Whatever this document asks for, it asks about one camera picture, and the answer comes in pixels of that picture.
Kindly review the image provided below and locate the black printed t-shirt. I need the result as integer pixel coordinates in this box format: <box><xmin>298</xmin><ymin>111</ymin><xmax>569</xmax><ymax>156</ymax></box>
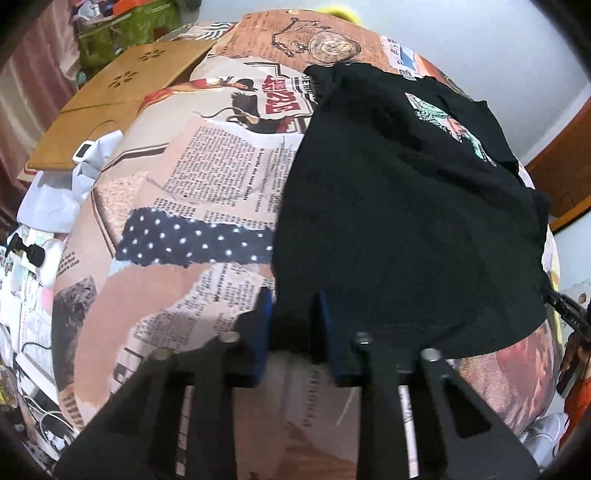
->
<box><xmin>270</xmin><ymin>62</ymin><xmax>552</xmax><ymax>361</ymax></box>

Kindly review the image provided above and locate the green fabric storage box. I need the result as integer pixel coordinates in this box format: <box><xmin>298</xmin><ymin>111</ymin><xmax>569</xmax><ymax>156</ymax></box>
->
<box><xmin>76</xmin><ymin>0</ymin><xmax>182</xmax><ymax>70</ymax></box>

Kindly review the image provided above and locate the newspaper print blanket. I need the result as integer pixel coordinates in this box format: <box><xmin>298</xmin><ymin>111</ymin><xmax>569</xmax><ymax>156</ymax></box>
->
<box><xmin>51</xmin><ymin>11</ymin><xmax>566</xmax><ymax>480</ymax></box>

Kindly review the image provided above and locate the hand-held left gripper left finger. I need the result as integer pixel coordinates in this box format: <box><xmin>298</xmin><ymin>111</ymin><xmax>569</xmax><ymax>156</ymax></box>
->
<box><xmin>53</xmin><ymin>287</ymin><xmax>278</xmax><ymax>480</ymax></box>

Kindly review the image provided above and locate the white shoe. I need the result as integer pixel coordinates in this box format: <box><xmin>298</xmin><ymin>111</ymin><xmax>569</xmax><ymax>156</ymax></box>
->
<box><xmin>517</xmin><ymin>412</ymin><xmax>570</xmax><ymax>467</ymax></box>

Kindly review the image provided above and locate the yellow foam tube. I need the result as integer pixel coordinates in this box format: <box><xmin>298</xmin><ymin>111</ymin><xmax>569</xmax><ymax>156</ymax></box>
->
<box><xmin>321</xmin><ymin>4</ymin><xmax>363</xmax><ymax>24</ymax></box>

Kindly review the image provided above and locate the black clip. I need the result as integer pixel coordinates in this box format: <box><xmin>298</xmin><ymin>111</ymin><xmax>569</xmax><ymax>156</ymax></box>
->
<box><xmin>7</xmin><ymin>232</ymin><xmax>47</xmax><ymax>268</ymax></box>

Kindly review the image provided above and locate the striped cloth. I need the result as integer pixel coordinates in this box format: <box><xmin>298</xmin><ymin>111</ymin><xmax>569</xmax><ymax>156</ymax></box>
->
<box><xmin>175</xmin><ymin>22</ymin><xmax>237</xmax><ymax>43</ymax></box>

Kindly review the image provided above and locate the orange garment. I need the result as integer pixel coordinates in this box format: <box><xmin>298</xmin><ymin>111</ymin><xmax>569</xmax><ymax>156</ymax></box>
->
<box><xmin>564</xmin><ymin>360</ymin><xmax>591</xmax><ymax>444</ymax></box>

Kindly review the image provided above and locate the pink striped curtain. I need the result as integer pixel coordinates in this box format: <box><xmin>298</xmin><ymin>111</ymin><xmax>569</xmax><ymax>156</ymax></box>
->
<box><xmin>0</xmin><ymin>0</ymin><xmax>81</xmax><ymax>222</ymax></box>

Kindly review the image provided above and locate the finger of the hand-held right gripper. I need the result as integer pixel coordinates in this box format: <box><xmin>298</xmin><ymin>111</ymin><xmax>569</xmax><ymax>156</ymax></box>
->
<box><xmin>544</xmin><ymin>288</ymin><xmax>586</xmax><ymax>326</ymax></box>

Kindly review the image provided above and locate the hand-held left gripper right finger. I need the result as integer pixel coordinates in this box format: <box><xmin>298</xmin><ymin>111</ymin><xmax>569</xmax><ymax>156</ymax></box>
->
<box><xmin>310</xmin><ymin>291</ymin><xmax>541</xmax><ymax>480</ymax></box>

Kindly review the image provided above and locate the wooden wardrobe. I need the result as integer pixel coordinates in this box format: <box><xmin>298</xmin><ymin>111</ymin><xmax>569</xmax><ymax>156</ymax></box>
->
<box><xmin>524</xmin><ymin>99</ymin><xmax>591</xmax><ymax>232</ymax></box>

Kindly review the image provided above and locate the wooden folding lap table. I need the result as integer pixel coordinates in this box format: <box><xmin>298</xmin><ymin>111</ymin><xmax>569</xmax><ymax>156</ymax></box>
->
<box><xmin>25</xmin><ymin>39</ymin><xmax>218</xmax><ymax>174</ymax></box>

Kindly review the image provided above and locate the white cloth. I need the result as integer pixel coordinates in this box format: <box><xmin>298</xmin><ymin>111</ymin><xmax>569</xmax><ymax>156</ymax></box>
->
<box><xmin>17</xmin><ymin>130</ymin><xmax>124</xmax><ymax>234</ymax></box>

